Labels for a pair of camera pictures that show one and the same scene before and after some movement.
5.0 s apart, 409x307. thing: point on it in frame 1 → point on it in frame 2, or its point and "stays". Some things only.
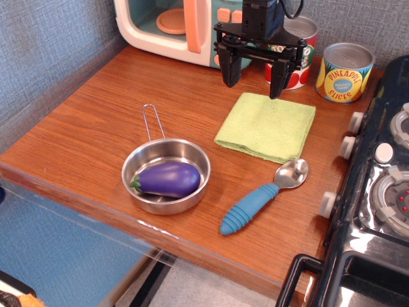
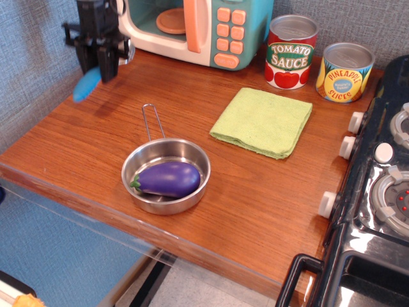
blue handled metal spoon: x=289 y=173 → x=87 y=85
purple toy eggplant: x=172 y=179 stays
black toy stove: x=367 y=214 stays
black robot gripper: x=261 y=34 → x=98 y=26
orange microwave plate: x=171 y=21 stays
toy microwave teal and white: x=182 y=30 stays
